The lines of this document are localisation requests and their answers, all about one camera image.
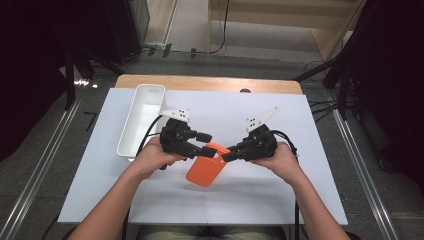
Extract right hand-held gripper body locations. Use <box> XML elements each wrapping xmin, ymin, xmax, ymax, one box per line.
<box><xmin>237</xmin><ymin>106</ymin><xmax>280</xmax><ymax>163</ymax></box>

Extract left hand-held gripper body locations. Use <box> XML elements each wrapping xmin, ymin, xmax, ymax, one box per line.
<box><xmin>158</xmin><ymin>108</ymin><xmax>201</xmax><ymax>160</ymax></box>

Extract white plastic bin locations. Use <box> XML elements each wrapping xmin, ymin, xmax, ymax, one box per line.
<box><xmin>116</xmin><ymin>83</ymin><xmax>167</xmax><ymax>163</ymax></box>

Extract person's right hand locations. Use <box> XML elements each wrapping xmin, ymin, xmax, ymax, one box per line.
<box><xmin>249</xmin><ymin>141</ymin><xmax>303</xmax><ymax>186</ymax></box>

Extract person's left hand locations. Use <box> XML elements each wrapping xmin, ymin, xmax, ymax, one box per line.
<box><xmin>134</xmin><ymin>136</ymin><xmax>186</xmax><ymax>181</ymax></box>

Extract wooden table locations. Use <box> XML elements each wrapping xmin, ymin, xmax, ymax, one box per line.
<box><xmin>114</xmin><ymin>73</ymin><xmax>304</xmax><ymax>95</ymax></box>

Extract person's grey-green trousers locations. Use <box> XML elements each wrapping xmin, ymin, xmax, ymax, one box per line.
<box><xmin>138</xmin><ymin>225</ymin><xmax>288</xmax><ymax>240</ymax></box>

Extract black metal stand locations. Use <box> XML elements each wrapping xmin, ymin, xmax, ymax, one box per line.
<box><xmin>63</xmin><ymin>43</ymin><xmax>124</xmax><ymax>111</ymax></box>
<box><xmin>293</xmin><ymin>31</ymin><xmax>356</xmax><ymax>121</ymax></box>

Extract black cabinet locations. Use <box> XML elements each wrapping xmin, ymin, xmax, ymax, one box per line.
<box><xmin>104</xmin><ymin>0</ymin><xmax>151</xmax><ymax>64</ymax></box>

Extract light wooden shelf unit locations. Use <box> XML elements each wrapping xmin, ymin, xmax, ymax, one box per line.
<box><xmin>207</xmin><ymin>0</ymin><xmax>368</xmax><ymax>62</ymax></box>

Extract black curtain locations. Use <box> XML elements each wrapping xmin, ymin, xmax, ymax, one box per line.
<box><xmin>0</xmin><ymin>0</ymin><xmax>111</xmax><ymax>163</ymax></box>
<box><xmin>346</xmin><ymin>0</ymin><xmax>424</xmax><ymax>188</ymax></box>

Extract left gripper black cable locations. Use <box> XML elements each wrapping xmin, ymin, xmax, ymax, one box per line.
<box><xmin>121</xmin><ymin>114</ymin><xmax>164</xmax><ymax>240</ymax></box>

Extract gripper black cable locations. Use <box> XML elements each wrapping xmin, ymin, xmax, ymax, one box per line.
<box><xmin>270</xmin><ymin>129</ymin><xmax>302</xmax><ymax>240</ymax></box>
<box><xmin>121</xmin><ymin>114</ymin><xmax>164</xmax><ymax>240</ymax></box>

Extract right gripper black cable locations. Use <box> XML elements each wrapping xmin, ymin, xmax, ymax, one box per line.
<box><xmin>270</xmin><ymin>129</ymin><xmax>302</xmax><ymax>240</ymax></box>

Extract black floor cable bundle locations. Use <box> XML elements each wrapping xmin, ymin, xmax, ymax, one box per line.
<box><xmin>308</xmin><ymin>99</ymin><xmax>339</xmax><ymax>123</ymax></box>

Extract metal floor rail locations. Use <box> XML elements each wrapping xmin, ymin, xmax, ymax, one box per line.
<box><xmin>0</xmin><ymin>94</ymin><xmax>83</xmax><ymax>240</ymax></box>
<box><xmin>331</xmin><ymin>108</ymin><xmax>401</xmax><ymax>240</ymax></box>

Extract hanging black cable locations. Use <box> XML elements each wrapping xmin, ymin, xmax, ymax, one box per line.
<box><xmin>209</xmin><ymin>0</ymin><xmax>231</xmax><ymax>55</ymax></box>

